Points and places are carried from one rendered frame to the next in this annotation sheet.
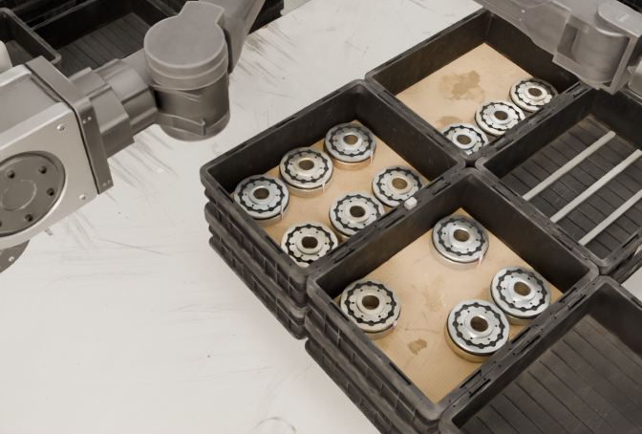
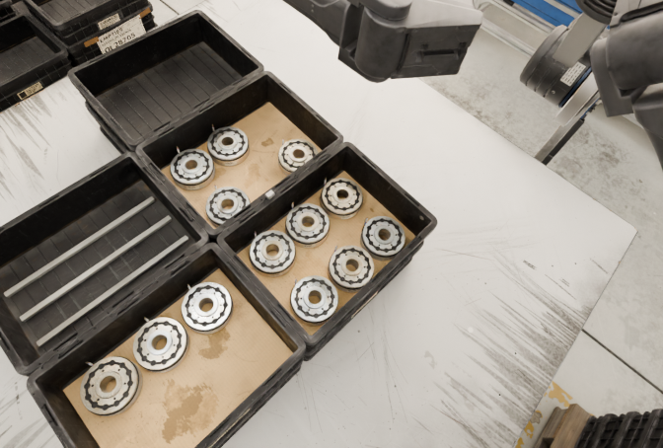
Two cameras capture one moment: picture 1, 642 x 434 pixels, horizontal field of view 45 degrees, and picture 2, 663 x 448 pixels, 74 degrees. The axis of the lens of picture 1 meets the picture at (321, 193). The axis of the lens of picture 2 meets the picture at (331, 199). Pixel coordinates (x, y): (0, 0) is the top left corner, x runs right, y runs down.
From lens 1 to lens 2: 135 cm
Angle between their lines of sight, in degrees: 69
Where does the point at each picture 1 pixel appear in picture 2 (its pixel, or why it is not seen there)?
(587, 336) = not seen: hidden behind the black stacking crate
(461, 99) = (192, 386)
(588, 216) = (110, 243)
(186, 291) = not seen: hidden behind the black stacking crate
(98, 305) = (469, 209)
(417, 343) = (267, 143)
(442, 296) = (247, 173)
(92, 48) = not seen: outside the picture
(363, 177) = (301, 273)
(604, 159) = (64, 311)
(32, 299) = (510, 212)
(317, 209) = (337, 239)
